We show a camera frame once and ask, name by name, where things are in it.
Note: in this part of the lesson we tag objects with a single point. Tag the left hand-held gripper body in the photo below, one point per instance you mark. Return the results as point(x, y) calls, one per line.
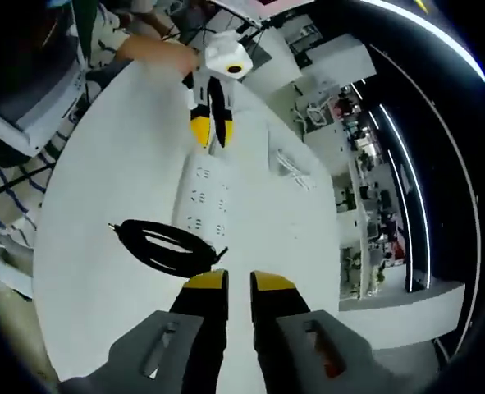
point(225, 53)

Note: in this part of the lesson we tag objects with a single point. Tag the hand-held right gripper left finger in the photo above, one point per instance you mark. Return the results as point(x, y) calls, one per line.
point(201, 324)

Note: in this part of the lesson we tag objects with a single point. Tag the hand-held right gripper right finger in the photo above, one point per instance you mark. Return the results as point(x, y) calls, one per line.
point(283, 328)

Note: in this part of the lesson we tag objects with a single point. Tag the white power strip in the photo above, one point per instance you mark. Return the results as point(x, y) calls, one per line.
point(209, 193)

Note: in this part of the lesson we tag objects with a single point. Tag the white desk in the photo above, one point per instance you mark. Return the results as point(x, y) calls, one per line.
point(102, 308)

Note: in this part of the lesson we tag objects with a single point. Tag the person's left hand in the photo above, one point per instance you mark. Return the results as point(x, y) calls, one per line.
point(180, 57)

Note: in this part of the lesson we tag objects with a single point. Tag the black display stand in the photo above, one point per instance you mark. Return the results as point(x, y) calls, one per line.
point(258, 28)

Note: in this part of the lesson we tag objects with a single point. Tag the large display screen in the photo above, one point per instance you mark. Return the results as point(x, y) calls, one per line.
point(254, 6)

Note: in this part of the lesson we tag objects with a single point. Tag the white office chair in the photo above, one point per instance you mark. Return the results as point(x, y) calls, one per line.
point(312, 115)

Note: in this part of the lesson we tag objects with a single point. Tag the row of white office desks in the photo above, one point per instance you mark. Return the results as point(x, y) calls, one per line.
point(357, 213)

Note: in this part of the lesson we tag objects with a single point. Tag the white and grey worn device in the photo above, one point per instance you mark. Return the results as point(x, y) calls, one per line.
point(20, 135)

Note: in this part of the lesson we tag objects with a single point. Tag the ceiling light strips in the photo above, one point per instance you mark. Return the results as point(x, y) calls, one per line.
point(402, 184)

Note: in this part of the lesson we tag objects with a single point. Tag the person's white patterned shirt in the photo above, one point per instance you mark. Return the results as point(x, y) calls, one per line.
point(12, 221)

